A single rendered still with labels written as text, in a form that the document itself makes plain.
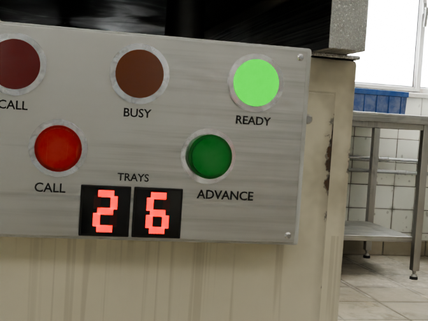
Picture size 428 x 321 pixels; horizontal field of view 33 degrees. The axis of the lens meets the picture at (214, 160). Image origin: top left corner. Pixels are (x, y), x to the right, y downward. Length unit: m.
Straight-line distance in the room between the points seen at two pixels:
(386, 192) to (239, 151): 4.33
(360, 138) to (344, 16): 4.19
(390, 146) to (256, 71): 4.31
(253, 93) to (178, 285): 0.15
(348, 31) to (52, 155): 0.22
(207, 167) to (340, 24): 0.14
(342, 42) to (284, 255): 0.16
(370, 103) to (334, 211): 3.58
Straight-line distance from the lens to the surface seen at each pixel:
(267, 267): 0.55
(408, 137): 4.86
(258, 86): 0.50
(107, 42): 0.49
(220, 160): 0.49
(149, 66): 0.49
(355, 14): 0.53
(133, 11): 0.84
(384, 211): 4.83
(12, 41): 0.49
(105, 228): 0.49
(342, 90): 0.56
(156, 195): 0.49
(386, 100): 4.19
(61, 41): 0.49
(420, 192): 4.10
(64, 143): 0.48
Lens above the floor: 0.78
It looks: 3 degrees down
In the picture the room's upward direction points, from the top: 4 degrees clockwise
